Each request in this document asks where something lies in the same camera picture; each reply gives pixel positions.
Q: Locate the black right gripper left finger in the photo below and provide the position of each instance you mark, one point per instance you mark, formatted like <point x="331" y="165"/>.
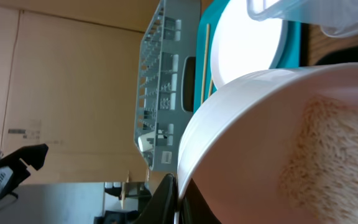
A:
<point x="161" y="207"/>

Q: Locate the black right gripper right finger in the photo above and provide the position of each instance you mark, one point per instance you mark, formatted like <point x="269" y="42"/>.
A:
<point x="194" y="208"/>

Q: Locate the white bowl with rice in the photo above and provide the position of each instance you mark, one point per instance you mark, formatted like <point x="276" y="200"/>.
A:
<point x="237" y="141"/>

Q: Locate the grey dishwasher rack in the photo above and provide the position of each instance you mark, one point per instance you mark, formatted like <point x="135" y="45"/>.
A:
<point x="166" y="79"/>

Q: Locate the right wooden chopstick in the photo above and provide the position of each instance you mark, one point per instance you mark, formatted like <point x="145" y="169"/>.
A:
<point x="211" y="86"/>

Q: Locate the wooden chopstick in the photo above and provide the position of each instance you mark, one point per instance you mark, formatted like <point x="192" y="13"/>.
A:
<point x="205" y="63"/>
<point x="211" y="86"/>

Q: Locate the white round plate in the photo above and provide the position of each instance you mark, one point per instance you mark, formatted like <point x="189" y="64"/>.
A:
<point x="242" y="45"/>

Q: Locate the teal plastic tray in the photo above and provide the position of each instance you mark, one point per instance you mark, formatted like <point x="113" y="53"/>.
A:
<point x="290" y="57"/>

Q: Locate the left wooden chopstick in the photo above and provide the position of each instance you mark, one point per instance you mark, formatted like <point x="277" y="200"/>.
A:
<point x="205" y="63"/>

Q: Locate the black flat tray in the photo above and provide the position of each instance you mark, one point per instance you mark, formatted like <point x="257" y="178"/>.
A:
<point x="319" y="49"/>

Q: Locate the clear plastic bin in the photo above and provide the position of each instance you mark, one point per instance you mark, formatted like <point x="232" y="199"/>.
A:
<point x="336" y="18"/>

